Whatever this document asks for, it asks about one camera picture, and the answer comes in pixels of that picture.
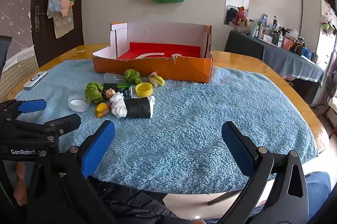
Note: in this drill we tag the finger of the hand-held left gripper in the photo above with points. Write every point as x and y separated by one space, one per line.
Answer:
63 122
31 105

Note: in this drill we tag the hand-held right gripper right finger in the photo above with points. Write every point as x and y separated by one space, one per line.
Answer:
237 150

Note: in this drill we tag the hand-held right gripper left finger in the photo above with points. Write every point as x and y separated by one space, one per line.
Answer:
98 145

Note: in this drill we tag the clear plastic lid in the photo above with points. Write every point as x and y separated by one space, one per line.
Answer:
79 104

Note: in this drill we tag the small yellow toy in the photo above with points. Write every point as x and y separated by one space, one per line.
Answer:
101 109

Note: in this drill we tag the green plush cabbage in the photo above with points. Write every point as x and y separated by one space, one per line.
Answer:
93 93
131 76

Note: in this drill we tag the black white cloth roll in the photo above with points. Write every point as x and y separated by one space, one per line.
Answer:
137 108

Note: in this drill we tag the green packet with black tape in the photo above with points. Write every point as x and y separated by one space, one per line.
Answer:
110 86

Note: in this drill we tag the clear plastic bottle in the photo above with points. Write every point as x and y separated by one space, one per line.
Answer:
113 77

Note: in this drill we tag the yellow bottle cap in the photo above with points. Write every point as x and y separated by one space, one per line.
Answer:
144 90

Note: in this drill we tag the yellow-green plush toy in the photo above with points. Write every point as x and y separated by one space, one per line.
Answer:
157 80

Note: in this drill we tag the orange cardboard box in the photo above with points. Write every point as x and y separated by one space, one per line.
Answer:
158 67

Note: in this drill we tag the person's left forearm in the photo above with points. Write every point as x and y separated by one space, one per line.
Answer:
20 184

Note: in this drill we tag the white flat electronic device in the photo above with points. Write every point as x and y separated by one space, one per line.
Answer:
35 80

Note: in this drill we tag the blue fluffy blanket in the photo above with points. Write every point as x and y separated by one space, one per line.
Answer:
184 134

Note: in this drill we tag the dark wooden door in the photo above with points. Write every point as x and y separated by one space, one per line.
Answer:
42 37

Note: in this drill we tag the side table with grey-blue cloth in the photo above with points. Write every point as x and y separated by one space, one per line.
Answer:
289 63

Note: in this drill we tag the clear plastic bag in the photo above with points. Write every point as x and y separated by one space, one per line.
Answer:
52 5

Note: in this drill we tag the pink plush toy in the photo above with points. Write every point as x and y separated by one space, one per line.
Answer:
64 4

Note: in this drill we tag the group of bottles and jars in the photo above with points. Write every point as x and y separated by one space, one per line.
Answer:
276 37

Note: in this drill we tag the red rabbit plush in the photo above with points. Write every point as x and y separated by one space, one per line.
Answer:
240 16

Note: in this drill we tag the white fridge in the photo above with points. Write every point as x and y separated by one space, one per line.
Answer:
310 29

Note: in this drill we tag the green hanging toy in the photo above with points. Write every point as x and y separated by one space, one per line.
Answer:
326 25

